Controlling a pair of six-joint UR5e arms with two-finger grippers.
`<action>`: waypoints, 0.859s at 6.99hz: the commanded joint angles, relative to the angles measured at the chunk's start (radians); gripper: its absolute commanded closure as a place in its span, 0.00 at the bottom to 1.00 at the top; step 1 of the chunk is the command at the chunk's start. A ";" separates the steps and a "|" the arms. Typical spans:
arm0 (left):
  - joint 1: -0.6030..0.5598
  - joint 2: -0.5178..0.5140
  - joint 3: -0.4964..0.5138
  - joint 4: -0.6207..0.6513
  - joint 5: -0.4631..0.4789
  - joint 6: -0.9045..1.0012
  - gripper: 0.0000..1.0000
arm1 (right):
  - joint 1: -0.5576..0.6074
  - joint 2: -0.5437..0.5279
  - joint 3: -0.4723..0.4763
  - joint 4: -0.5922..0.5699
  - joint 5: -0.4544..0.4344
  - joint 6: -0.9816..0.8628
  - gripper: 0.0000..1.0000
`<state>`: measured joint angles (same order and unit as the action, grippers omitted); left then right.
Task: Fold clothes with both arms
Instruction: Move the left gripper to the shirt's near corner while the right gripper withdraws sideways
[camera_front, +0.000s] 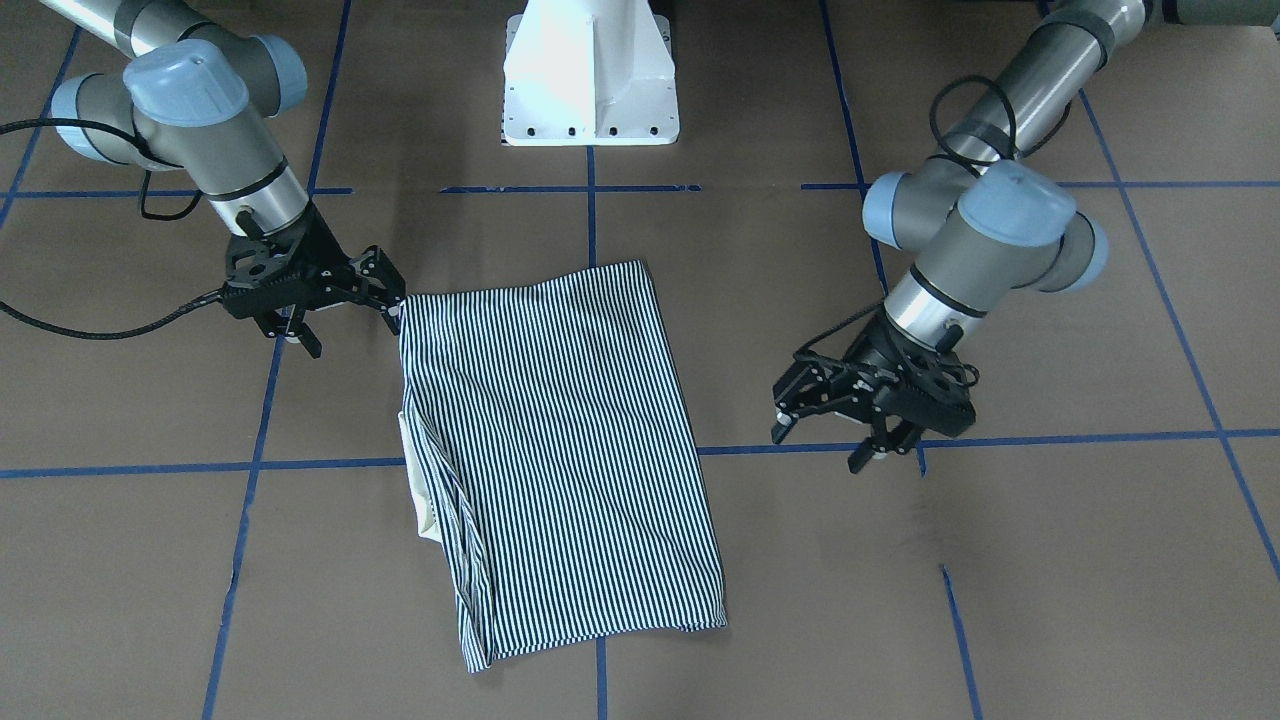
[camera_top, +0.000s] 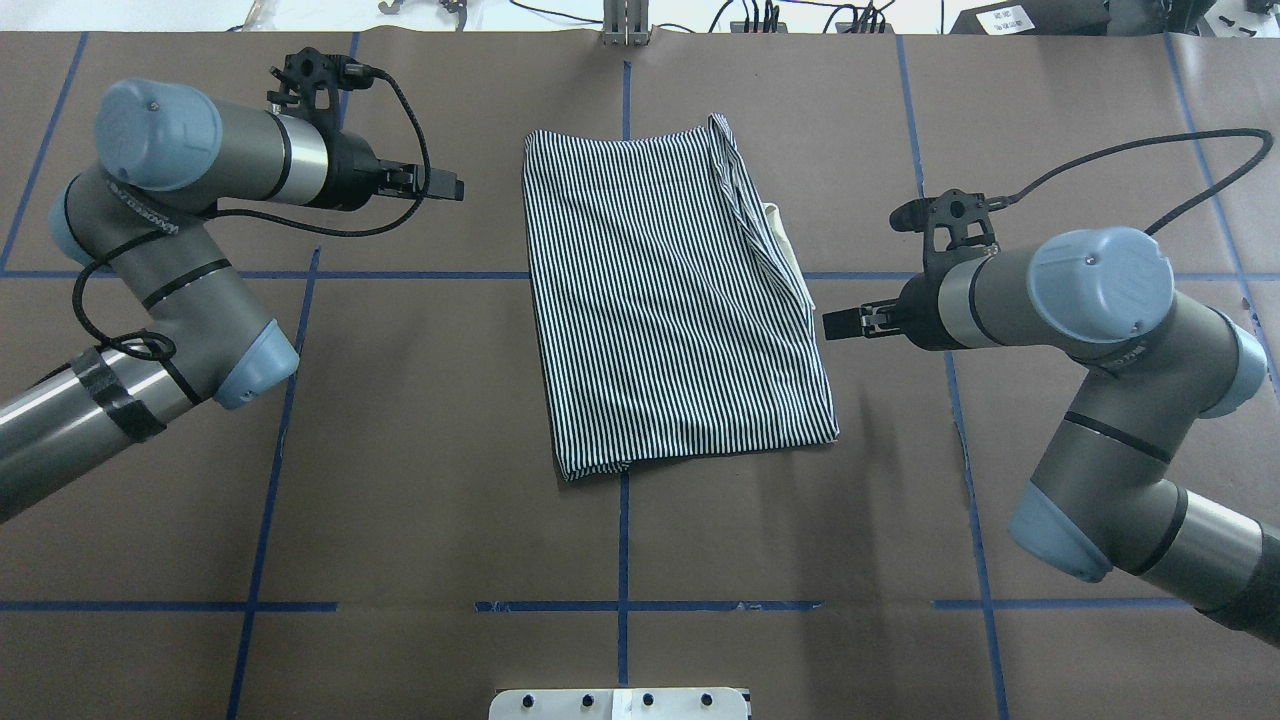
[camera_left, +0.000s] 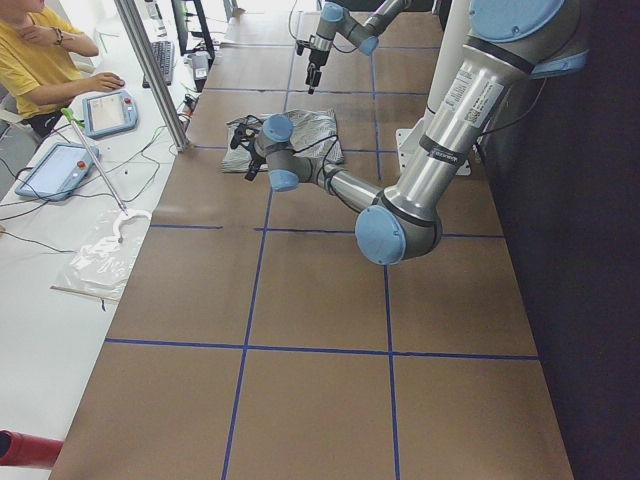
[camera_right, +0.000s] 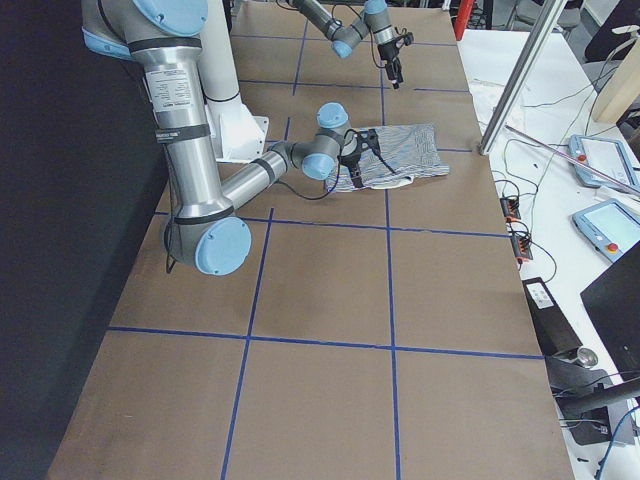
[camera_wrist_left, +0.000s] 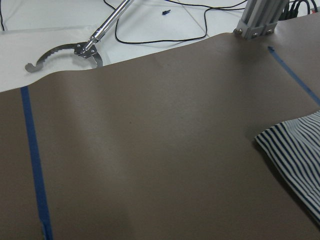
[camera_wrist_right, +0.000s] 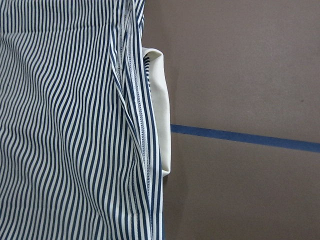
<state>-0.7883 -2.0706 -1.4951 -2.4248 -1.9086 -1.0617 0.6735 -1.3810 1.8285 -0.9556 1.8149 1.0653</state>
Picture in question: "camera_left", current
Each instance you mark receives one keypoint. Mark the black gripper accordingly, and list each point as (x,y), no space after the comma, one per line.
(315,58)
(256,159)

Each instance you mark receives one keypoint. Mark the blue white striped polo shirt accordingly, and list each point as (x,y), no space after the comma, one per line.
(315,135)

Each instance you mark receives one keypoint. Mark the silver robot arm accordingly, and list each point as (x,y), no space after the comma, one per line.
(507,41)
(336,19)

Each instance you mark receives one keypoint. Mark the white clothes hanger hook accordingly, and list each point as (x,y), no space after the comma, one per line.
(124,217)

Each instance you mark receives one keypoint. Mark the black keyboard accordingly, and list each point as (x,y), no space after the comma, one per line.
(164,52)

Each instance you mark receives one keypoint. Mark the far blue teach pendant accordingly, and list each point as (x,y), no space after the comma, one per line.
(109,113)

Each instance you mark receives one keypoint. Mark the blue teach pendant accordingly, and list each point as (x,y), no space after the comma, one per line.
(109,113)
(57,174)

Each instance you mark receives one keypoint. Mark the brown paper table cover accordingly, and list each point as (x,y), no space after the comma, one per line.
(254,341)

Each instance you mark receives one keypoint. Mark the clear plastic bag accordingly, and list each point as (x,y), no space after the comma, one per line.
(101,266)

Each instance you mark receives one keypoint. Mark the near blue teach pendant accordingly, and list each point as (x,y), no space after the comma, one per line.
(57,174)

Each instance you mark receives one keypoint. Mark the metal rod with green tip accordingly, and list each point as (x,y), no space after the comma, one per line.
(68,114)

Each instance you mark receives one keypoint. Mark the person in yellow shirt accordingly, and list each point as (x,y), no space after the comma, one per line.
(36,64)

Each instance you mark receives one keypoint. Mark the red object at corner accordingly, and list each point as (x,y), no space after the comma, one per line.
(29,451)

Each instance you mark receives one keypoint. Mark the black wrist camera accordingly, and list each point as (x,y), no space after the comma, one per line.
(244,136)
(302,46)

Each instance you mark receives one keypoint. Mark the aluminium frame post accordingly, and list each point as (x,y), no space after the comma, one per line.
(141,45)

